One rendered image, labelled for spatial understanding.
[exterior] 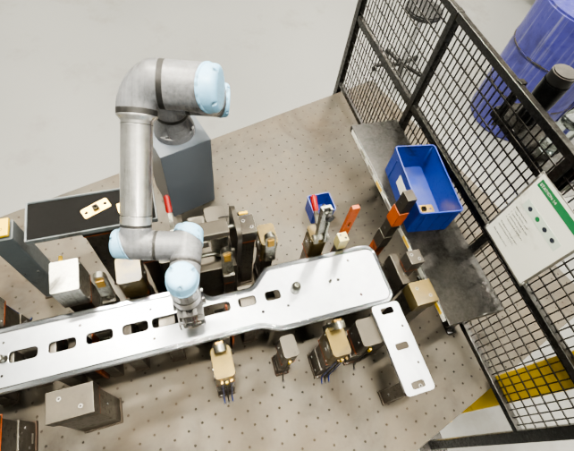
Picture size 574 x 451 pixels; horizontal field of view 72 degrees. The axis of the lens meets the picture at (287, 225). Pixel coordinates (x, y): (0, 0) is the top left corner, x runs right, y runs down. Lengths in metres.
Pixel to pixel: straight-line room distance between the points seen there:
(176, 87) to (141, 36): 3.02
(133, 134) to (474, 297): 1.18
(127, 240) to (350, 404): 1.00
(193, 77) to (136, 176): 0.27
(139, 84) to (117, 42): 2.96
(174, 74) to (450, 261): 1.09
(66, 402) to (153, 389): 0.37
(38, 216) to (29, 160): 1.81
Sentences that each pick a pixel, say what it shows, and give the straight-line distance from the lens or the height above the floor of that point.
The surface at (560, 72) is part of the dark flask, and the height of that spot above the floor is 1.61.
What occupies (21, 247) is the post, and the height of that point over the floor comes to 1.08.
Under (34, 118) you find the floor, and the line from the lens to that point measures 3.45.
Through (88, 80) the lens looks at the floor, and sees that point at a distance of 3.64.
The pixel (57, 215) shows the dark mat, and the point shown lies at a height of 1.16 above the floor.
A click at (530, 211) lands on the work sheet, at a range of 1.38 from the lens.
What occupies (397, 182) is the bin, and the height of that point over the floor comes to 1.09.
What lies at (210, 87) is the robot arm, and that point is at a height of 1.60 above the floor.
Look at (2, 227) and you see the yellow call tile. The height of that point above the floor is 1.16.
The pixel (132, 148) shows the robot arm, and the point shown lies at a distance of 1.01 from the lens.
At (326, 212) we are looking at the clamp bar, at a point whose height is 1.21.
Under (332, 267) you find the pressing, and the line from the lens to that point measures 1.41.
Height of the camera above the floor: 2.24
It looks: 59 degrees down
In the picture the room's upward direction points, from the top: 13 degrees clockwise
